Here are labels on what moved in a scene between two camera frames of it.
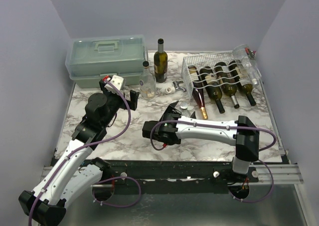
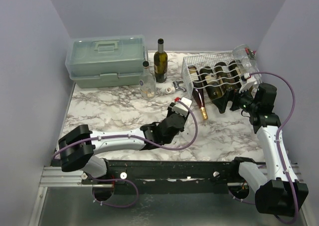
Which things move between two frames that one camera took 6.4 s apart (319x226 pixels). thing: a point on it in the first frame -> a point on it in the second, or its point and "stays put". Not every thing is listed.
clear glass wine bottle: x=147 y=82 stays put
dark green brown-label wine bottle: x=160 y=59 stays put
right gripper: x=173 y=114 -> x=232 y=100
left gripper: x=132 y=103 -> x=170 y=112
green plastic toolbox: x=89 y=59 stays put
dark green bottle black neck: x=213 y=88 stays put
